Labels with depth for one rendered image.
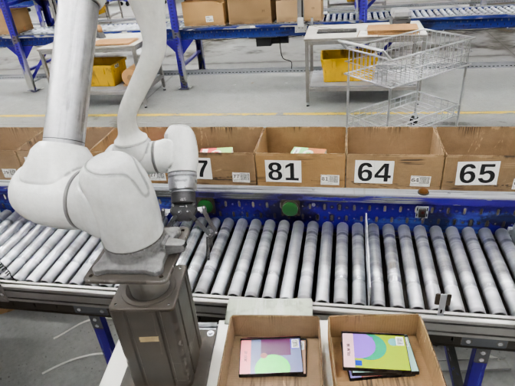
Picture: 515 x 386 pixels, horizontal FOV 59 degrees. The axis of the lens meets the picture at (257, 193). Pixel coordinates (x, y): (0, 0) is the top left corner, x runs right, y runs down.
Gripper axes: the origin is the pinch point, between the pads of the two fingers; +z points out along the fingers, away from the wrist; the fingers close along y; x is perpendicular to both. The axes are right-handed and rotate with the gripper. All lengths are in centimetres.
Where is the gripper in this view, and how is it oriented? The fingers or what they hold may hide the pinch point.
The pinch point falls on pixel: (185, 257)
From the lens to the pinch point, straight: 139.7
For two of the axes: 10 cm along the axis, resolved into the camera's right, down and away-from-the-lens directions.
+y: 10.0, -0.6, 0.4
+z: 0.7, 9.9, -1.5
